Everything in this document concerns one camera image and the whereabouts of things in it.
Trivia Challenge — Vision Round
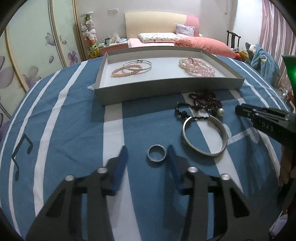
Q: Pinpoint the wide silver cuff bangle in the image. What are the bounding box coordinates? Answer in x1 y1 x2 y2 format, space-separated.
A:
181 115 228 158

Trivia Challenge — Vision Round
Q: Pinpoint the dark red bead necklace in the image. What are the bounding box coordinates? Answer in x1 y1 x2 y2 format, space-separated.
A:
188 89 225 117

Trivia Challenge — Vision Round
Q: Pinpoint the black bead bracelet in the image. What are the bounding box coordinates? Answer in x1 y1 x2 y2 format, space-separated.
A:
174 101 212 121

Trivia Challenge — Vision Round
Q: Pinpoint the pink quartz bead bracelet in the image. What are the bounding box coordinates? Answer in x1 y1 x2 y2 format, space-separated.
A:
184 57 216 77

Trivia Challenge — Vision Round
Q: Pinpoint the white pearl bracelet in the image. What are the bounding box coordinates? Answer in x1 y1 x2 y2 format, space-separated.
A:
178 58 193 69

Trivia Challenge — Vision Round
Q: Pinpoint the small silver ring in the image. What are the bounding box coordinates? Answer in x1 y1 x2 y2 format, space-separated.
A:
146 144 168 163

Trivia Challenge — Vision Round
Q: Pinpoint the thin silver bangle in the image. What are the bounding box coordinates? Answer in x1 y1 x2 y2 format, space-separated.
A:
123 59 152 72

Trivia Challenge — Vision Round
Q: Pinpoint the pink pearl bracelet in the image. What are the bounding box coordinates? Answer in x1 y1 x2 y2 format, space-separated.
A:
111 64 143 78

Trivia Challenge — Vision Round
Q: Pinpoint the person's right hand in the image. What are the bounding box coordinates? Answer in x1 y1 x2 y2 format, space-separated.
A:
278 146 296 186

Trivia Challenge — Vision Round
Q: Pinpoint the blue hanging bathrobe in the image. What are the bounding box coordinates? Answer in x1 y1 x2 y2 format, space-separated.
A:
251 44 280 87

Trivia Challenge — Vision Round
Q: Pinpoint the folded coral duvet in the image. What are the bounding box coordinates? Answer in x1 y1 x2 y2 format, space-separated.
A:
174 37 236 59

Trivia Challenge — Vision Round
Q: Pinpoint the dark wooden chair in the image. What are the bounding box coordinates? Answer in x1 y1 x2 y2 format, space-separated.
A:
226 30 241 49

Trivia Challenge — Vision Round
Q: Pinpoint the pink curtain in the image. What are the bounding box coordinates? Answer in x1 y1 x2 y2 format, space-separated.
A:
259 1 295 91

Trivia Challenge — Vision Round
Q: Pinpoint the blue striped tablecloth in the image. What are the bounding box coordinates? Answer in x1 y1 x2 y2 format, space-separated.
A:
1 58 287 240

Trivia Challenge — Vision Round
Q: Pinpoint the purple patterned pillow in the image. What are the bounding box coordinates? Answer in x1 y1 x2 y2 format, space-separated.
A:
175 24 195 37

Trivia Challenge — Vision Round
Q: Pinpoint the grey cardboard tray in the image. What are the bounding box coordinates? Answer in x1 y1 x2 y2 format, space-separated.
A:
94 46 244 105

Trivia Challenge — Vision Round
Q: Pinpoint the floral white pillow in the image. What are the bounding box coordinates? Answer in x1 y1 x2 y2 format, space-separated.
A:
138 33 179 43

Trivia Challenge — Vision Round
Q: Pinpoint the pink bed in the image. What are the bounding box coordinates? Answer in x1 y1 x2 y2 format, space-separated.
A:
127 38 174 48

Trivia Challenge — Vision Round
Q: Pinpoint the small clear plastic bag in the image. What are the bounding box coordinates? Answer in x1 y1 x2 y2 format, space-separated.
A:
87 83 95 90

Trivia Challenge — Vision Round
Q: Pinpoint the cream pink headboard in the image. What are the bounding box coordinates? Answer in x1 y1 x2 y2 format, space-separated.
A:
125 11 200 39

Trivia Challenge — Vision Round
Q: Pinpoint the pink bedside table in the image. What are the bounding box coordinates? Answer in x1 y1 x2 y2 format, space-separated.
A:
99 41 128 57

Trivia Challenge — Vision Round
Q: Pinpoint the plush toy tower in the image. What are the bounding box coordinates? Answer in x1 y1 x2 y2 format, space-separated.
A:
80 11 99 59

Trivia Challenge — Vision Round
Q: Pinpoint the sliding glass wardrobe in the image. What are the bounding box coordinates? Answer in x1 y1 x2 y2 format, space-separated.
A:
1 1 85 133

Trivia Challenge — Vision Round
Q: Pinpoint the wall power socket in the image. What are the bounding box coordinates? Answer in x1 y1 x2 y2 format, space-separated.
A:
108 8 118 13

